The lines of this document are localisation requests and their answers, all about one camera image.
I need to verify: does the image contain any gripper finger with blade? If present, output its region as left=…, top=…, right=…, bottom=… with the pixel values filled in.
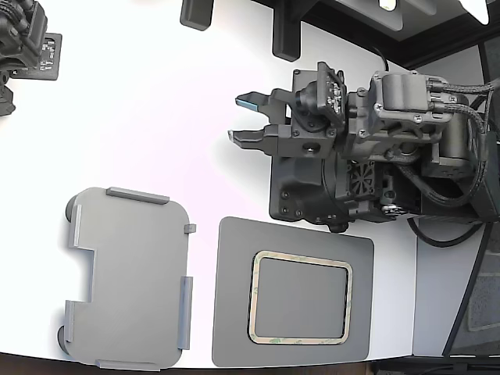
left=227, top=125, right=280, bottom=155

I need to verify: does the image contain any dark gray gripper body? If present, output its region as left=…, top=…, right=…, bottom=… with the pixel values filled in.
left=277, top=116, right=341, bottom=159

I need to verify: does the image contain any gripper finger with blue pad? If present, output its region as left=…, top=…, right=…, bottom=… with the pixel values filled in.
left=235, top=88, right=293, bottom=120

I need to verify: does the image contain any beige rectangular adhesive frame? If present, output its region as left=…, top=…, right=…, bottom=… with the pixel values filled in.
left=247, top=250, right=354, bottom=345

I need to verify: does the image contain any tall dark gray block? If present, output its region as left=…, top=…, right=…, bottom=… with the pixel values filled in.
left=272, top=0, right=302, bottom=62

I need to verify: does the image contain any short dark gray block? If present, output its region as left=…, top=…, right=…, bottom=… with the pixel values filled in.
left=179, top=0, right=215, bottom=31

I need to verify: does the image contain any dark gray flat mat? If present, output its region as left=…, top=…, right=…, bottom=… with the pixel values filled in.
left=211, top=216, right=376, bottom=368

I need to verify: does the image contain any dark gray label plate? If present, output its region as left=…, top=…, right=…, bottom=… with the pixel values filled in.
left=37, top=33, right=63, bottom=81

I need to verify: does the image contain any black slanted pole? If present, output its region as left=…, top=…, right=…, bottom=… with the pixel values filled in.
left=442, top=218, right=494, bottom=359

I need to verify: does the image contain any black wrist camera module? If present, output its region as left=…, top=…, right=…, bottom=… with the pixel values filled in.
left=292, top=61, right=348, bottom=136

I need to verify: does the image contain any dark wooden frame structure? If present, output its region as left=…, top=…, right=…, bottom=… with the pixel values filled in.
left=302, top=0, right=500, bottom=68

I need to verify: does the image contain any thin black cable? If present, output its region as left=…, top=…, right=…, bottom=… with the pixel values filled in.
left=405, top=217, right=486, bottom=249

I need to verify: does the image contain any braided black cable bundle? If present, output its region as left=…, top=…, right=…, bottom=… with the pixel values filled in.
left=405, top=77, right=500, bottom=208

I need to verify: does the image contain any light gray frame holder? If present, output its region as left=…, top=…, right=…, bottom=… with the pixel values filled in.
left=57, top=186, right=197, bottom=372

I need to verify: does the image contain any black tripod camera device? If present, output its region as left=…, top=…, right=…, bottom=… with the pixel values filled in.
left=0, top=0, right=50, bottom=118

